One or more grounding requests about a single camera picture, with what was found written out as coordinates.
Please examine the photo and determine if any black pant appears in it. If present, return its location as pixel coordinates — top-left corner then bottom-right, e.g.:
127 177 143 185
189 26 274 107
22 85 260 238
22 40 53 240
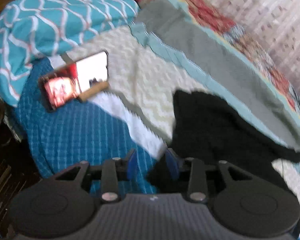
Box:
168 90 300 191

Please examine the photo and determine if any blue checked cloth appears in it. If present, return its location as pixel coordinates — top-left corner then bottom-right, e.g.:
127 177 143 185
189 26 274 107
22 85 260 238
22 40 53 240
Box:
11 58 157 194

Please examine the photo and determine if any smartphone with lit screen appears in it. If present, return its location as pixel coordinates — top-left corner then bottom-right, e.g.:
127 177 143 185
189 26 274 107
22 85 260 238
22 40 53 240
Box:
38 50 109 111

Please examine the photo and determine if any grey teal-bordered blanket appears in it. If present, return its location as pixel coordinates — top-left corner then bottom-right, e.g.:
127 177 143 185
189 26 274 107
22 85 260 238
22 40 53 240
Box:
135 0 300 148

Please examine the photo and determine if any cream zigzag bedsheet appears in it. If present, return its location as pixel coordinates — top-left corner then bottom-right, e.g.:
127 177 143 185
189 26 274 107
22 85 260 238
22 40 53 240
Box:
57 25 300 202

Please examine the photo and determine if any teal lattice patterned pillow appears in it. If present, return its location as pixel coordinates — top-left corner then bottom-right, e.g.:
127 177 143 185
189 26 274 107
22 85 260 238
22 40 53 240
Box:
0 0 140 107

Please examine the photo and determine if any red patterned quilt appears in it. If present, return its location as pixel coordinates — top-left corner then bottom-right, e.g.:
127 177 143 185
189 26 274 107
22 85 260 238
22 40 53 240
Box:
136 0 300 114

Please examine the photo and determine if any patterned beige curtain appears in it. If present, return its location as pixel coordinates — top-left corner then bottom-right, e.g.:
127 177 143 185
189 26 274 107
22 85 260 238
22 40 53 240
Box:
208 0 300 95

